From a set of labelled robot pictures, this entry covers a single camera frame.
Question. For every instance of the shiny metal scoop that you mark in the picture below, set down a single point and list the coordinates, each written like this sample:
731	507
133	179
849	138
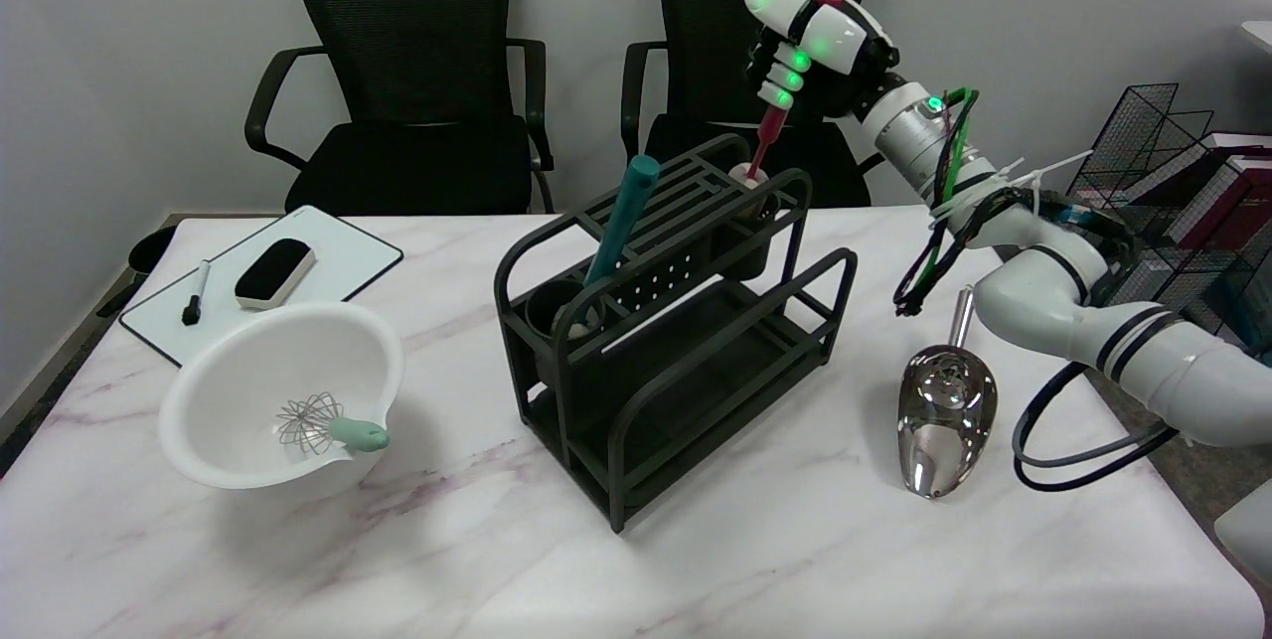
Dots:
944	420

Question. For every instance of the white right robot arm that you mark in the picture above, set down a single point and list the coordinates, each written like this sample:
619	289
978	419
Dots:
1073	261

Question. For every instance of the black whiteboard eraser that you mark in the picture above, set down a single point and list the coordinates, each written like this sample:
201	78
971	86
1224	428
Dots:
275	272

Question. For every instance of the black mesh office chair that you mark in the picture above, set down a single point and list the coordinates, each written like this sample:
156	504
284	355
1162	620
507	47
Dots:
407	73
715	23

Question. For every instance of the pink sponge bottle brush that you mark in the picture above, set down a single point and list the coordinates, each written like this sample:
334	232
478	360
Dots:
763	147

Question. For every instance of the white mixing bowl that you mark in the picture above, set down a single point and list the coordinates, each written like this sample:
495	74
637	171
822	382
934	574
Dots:
283	396

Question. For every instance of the small whiteboard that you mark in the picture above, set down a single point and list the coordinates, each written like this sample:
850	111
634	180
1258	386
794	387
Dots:
260	283

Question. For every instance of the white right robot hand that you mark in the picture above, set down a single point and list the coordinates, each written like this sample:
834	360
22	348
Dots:
815	43

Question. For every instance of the dark grey kitchen storage rack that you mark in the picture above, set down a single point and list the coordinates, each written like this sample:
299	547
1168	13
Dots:
668	321

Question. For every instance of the black chair base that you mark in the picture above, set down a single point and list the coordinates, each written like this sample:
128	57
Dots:
139	266

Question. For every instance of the black whiteboard marker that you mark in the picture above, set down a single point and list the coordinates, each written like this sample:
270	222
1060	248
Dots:
196	293

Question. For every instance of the stack of books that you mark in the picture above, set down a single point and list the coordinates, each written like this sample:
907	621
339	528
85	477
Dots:
1227	212

